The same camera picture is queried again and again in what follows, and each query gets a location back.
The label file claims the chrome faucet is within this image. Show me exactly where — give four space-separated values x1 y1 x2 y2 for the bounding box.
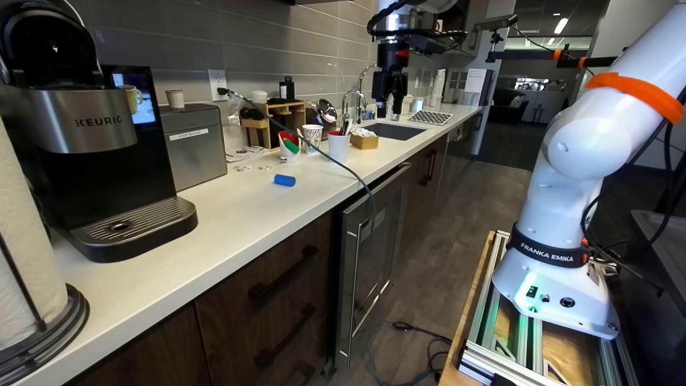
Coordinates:
341 65 378 125

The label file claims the black power cable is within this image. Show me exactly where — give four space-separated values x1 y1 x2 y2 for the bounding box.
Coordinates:
214 87 378 218

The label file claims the red green white mug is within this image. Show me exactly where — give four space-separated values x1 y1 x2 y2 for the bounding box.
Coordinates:
277 130 303 166

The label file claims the white mug red inside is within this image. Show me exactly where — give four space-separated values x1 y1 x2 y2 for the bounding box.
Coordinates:
325 132 352 163

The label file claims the wooden counter organizer rack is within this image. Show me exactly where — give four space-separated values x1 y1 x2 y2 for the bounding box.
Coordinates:
240 101 309 150

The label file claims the white patterned mug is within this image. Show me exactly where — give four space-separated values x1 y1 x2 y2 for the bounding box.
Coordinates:
301 123 325 154

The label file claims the wooden packet box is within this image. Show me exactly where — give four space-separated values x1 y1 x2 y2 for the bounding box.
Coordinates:
349 126 382 153

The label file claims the dark wood door cabinet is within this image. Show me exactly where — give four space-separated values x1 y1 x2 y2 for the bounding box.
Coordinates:
410 116 489 239

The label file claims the black floor cable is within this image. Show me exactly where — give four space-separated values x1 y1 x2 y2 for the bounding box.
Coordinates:
391 320 455 385

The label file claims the black horizontal bar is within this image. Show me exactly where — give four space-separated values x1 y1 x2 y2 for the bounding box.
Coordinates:
554 44 617 74

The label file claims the dark wood drawer cabinet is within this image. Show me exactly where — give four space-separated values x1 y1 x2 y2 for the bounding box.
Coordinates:
67 213 339 386

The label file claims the black silver Keurig coffeemaker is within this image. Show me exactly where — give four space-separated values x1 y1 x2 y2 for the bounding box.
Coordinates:
0 0 200 264

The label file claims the white wall outlet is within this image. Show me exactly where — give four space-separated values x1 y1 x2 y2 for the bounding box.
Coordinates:
206 68 230 104

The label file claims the stainless steel dishwasher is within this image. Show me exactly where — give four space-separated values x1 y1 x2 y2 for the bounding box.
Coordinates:
335 163 414 367

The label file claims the black desk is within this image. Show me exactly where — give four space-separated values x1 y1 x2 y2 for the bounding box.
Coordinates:
591 168 686 386

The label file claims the stainless steel counter box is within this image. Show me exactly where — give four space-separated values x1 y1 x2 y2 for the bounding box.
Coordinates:
156 104 230 194

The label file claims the grey paper towel holder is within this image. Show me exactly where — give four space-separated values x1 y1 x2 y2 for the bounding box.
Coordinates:
0 284 93 386

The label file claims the black canister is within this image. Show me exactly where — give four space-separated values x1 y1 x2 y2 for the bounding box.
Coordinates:
277 75 296 104

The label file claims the orange cable strap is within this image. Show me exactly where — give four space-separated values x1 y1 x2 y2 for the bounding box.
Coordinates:
584 71 686 126

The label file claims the white paper towel roll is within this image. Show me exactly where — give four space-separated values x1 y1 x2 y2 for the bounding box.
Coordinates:
0 116 70 352

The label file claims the black drawer handle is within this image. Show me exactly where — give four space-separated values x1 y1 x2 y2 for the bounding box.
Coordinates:
252 304 320 371
246 244 321 309

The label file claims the dark undermount sink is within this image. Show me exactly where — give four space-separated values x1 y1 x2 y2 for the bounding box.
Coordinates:
363 120 429 142

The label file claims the grey dish drying mat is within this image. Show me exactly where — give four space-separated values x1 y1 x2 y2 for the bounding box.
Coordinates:
410 108 455 126

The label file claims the dark wall shelf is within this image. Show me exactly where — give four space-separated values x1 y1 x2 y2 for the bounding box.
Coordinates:
410 0 473 56

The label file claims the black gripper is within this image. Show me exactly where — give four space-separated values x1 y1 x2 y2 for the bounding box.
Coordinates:
373 38 414 120

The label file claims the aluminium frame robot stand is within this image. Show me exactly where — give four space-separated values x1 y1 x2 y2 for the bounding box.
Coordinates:
437 227 641 386

